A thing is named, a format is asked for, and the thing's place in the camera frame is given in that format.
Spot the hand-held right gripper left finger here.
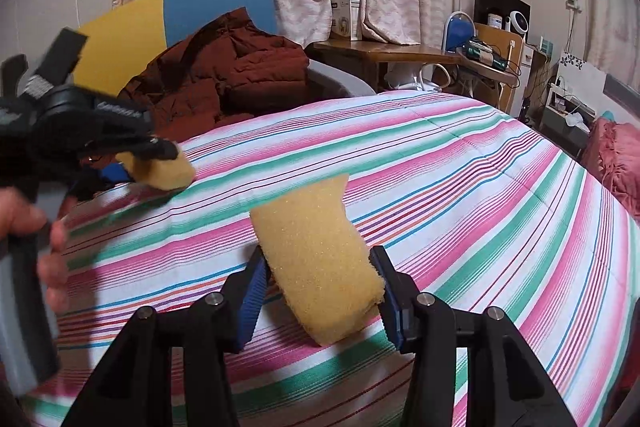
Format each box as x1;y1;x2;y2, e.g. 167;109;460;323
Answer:
72;244;273;427

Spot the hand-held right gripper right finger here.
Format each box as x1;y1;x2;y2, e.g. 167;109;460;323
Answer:
370;244;576;427

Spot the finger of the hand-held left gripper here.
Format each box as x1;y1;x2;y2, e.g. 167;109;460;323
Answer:
77;132;180;162
95;161;133;185

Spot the small yellow sponge block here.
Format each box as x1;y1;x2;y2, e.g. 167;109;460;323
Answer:
121;151;197;188

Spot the large yellow sponge block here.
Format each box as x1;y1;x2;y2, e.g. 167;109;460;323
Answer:
249;173;387;349

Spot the person's left hand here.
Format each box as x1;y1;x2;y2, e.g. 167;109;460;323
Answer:
0;187;70;314

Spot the brown puffer jacket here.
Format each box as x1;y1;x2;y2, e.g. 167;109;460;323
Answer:
117;7;311;142

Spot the striped tablecloth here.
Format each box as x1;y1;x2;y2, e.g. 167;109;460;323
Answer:
20;89;640;427

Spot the grey yellow blue padded chair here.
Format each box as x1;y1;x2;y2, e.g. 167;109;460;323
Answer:
75;0;376;108

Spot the white carton with round print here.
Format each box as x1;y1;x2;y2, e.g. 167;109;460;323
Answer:
330;0;362;42

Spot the light wooden side panel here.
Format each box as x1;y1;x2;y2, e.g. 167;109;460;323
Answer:
472;23;524;112

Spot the wooden desk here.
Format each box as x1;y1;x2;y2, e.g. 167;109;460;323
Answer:
306;41;521;88

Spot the white low shelf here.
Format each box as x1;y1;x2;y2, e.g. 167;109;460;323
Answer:
540;86;597;148

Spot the dark green bottle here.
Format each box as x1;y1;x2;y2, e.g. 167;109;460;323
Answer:
467;39;507;70

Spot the pink blanket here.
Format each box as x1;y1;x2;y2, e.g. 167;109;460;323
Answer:
581;116;640;223

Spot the blue folding chair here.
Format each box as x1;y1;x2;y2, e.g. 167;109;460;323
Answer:
444;12;477;54

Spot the white round fan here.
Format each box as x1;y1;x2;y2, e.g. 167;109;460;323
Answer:
504;9;532;36

